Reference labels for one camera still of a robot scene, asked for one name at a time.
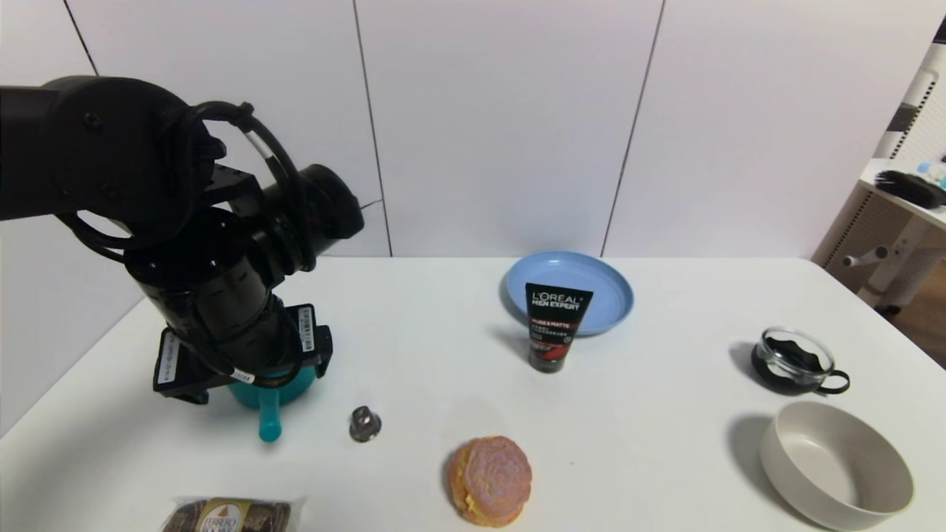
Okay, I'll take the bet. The black L'Oreal Men Expert tube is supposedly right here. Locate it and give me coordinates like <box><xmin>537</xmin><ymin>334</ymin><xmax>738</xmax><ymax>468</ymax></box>
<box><xmin>525</xmin><ymin>282</ymin><xmax>595</xmax><ymax>374</ymax></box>

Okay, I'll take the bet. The Ferrero Rocher chocolate pack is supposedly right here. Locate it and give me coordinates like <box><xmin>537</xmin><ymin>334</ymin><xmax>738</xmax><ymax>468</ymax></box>
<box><xmin>160</xmin><ymin>496</ymin><xmax>306</xmax><ymax>532</ymax></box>

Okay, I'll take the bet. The black brush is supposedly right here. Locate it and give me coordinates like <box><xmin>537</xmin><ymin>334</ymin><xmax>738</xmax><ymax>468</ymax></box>
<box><xmin>874</xmin><ymin>169</ymin><xmax>946</xmax><ymax>210</ymax></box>

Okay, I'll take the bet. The round pink yellow pastry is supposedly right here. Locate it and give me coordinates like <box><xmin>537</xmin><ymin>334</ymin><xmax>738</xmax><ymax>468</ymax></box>
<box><xmin>445</xmin><ymin>434</ymin><xmax>534</xmax><ymax>529</ymax></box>

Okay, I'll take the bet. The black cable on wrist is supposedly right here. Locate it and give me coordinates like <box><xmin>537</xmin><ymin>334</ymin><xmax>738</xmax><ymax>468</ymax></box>
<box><xmin>169</xmin><ymin>100</ymin><xmax>320</xmax><ymax>276</ymax></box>

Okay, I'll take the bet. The teal saucepan with handle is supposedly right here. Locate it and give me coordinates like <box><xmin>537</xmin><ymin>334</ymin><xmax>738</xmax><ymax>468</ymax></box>
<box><xmin>227</xmin><ymin>365</ymin><xmax>319</xmax><ymax>443</ymax></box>

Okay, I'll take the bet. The glass cup with black handle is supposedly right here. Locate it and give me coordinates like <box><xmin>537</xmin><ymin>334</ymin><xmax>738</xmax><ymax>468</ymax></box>
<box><xmin>751</xmin><ymin>326</ymin><xmax>851</xmax><ymax>397</ymax></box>

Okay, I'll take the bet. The silver coffee capsule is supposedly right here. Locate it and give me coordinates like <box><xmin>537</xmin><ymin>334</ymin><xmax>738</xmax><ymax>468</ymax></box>
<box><xmin>349</xmin><ymin>405</ymin><xmax>384</xmax><ymax>443</ymax></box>

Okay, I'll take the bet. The blue plate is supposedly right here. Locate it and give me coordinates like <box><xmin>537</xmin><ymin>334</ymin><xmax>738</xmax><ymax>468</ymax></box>
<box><xmin>502</xmin><ymin>250</ymin><xmax>636</xmax><ymax>338</ymax></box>

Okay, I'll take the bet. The beige bowl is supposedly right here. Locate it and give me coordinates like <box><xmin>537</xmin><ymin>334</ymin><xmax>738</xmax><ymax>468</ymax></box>
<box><xmin>759</xmin><ymin>400</ymin><xmax>916</xmax><ymax>532</ymax></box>

